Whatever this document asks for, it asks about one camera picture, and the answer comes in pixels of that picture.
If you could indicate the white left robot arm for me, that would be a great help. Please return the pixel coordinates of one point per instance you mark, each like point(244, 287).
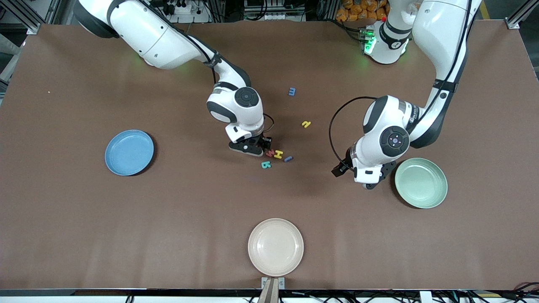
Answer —
point(391, 134)

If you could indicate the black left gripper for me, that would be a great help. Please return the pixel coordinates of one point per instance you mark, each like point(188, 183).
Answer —
point(346, 161)

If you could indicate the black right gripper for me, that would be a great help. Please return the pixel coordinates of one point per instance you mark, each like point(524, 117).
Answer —
point(266, 141)

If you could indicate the aluminium frame profile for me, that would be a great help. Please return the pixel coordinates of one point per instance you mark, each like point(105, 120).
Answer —
point(40, 19)
point(520, 17)

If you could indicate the white multi-socket strip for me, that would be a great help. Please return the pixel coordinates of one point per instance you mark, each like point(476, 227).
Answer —
point(273, 15)

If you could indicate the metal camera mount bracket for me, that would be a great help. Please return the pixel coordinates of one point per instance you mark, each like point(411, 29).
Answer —
point(272, 288)

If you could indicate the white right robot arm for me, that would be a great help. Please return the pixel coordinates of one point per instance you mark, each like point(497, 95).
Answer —
point(160, 38)

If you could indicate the yellow uppercase letter H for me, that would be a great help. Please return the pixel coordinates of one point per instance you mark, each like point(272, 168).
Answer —
point(278, 154)

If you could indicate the teal uppercase letter B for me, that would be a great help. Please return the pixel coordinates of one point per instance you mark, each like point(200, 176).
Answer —
point(265, 164)

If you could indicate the beige plate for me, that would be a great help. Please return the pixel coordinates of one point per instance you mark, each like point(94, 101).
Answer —
point(276, 247)

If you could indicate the green plate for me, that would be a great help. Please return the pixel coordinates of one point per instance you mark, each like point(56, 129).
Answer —
point(423, 185)

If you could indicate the orange snack bags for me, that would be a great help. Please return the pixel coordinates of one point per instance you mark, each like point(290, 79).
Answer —
point(358, 10)

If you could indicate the blue plate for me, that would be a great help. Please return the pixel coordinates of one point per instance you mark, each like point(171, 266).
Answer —
point(129, 152)

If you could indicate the brown table cover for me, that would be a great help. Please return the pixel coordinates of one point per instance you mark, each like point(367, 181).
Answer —
point(84, 231)

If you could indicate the red lowercase letter w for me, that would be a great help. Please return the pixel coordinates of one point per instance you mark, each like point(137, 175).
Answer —
point(270, 153)

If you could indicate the white power strip with plugs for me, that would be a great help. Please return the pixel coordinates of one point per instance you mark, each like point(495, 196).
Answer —
point(189, 10)

